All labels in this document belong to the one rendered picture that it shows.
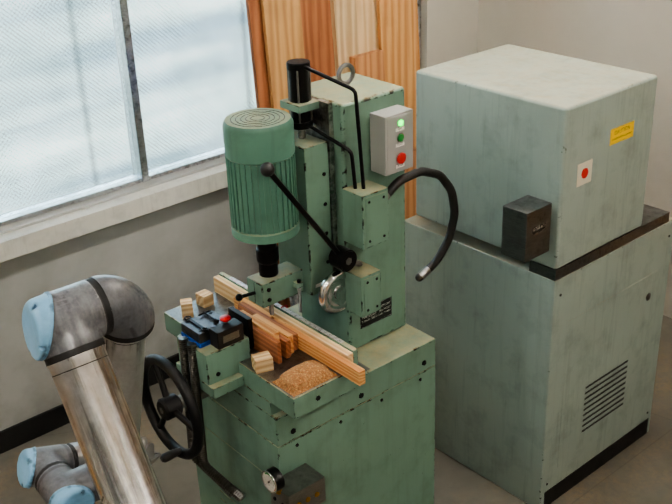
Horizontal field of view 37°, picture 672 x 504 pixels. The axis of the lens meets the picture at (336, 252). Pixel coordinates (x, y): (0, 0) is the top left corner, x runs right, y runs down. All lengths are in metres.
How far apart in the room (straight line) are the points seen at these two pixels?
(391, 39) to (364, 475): 2.08
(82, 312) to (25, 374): 2.01
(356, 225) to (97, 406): 0.94
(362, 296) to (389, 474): 0.61
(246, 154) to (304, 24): 1.67
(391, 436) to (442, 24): 2.41
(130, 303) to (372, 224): 0.82
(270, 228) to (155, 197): 1.40
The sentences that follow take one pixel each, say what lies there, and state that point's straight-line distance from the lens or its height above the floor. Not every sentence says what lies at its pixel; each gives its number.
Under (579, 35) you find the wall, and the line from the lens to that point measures 4.59.
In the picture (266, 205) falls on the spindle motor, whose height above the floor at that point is 1.31.
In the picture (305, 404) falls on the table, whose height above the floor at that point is 0.87.
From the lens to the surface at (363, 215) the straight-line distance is 2.53.
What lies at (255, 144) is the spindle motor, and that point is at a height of 1.47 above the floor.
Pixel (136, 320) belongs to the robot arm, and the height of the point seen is 1.31.
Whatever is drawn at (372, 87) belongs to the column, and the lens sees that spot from 2.63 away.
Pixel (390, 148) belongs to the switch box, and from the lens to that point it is 2.55.
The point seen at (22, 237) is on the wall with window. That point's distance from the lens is 3.63.
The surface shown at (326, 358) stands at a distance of 2.54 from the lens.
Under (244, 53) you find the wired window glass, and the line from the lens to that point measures 4.10.
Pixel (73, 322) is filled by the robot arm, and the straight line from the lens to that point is 1.91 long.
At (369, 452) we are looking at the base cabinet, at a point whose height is 0.54.
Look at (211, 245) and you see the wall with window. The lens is 4.14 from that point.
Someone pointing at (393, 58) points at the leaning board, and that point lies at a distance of 4.33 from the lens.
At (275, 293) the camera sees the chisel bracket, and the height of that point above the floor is 1.03.
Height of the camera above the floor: 2.27
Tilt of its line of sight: 26 degrees down
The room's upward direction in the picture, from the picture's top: 2 degrees counter-clockwise
